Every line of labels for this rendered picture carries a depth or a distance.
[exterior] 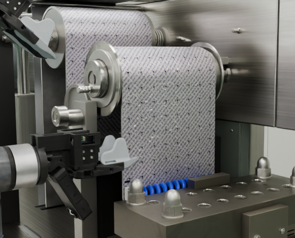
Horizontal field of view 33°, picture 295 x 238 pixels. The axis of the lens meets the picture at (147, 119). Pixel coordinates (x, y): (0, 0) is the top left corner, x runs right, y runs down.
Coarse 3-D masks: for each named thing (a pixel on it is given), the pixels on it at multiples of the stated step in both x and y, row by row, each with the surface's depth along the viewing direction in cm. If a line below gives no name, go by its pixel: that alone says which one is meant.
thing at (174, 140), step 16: (128, 112) 96; (144, 112) 98; (160, 112) 100; (176, 112) 103; (192, 112) 105; (208, 112) 108; (128, 128) 96; (144, 128) 98; (160, 128) 101; (176, 128) 103; (192, 128) 105; (208, 128) 108; (128, 144) 97; (144, 144) 99; (160, 144) 101; (176, 144) 103; (192, 144) 106; (208, 144) 108; (144, 160) 99; (160, 160) 102; (176, 160) 104; (192, 160) 106; (208, 160) 109; (128, 176) 97; (144, 176) 100; (160, 176) 102; (176, 176) 104; (192, 176) 107
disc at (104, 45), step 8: (96, 48) 99; (104, 48) 97; (112, 48) 95; (88, 56) 102; (112, 56) 95; (120, 64) 93; (120, 72) 93; (120, 80) 93; (120, 88) 93; (88, 96) 104; (120, 96) 94; (112, 104) 96; (104, 112) 99; (112, 112) 97
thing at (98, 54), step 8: (96, 56) 99; (104, 56) 96; (112, 64) 94; (112, 72) 94; (216, 72) 108; (112, 80) 95; (216, 80) 109; (112, 88) 95; (104, 96) 97; (112, 96) 95; (104, 104) 98; (120, 104) 99
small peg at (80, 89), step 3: (78, 87) 97; (81, 87) 97; (84, 87) 97; (87, 87) 97; (90, 87) 98; (78, 90) 97; (81, 90) 97; (84, 90) 97; (87, 90) 97; (90, 90) 98
